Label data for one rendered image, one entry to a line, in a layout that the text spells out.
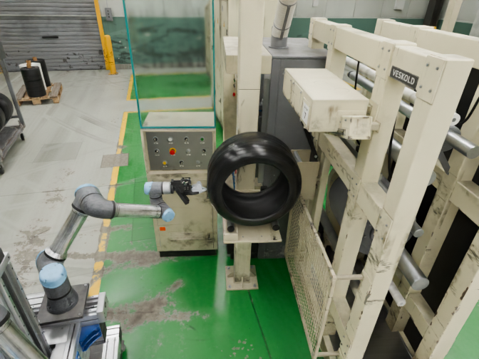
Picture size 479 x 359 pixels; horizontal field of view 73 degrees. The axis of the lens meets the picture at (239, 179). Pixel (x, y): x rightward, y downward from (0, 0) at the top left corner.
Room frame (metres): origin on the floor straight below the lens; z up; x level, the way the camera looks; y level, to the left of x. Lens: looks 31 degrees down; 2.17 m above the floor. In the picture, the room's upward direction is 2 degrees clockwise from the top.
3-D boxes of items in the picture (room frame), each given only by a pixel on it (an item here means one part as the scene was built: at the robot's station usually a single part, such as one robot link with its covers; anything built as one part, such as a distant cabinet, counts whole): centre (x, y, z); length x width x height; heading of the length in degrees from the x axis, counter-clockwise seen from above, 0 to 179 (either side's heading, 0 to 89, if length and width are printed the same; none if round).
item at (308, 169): (1.99, -0.44, 1.05); 0.20 x 0.15 x 0.30; 5
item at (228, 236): (1.72, 0.06, 0.84); 0.36 x 0.09 x 0.06; 5
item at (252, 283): (1.99, -0.04, 0.02); 0.27 x 0.27 x 0.04; 5
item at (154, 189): (1.61, 0.50, 1.14); 0.11 x 0.08 x 0.09; 95
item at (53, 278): (1.14, 0.92, 0.88); 0.13 x 0.12 x 0.14; 37
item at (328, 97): (1.63, -0.39, 1.71); 0.61 x 0.25 x 0.15; 5
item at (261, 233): (1.74, -0.08, 0.80); 0.37 x 0.36 x 0.02; 95
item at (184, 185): (1.63, 0.34, 1.15); 0.12 x 0.08 x 0.09; 95
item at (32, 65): (7.00, 4.42, 0.38); 1.20 x 0.80 x 0.76; 22
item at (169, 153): (2.41, 0.48, 0.63); 0.56 x 0.41 x 1.27; 95
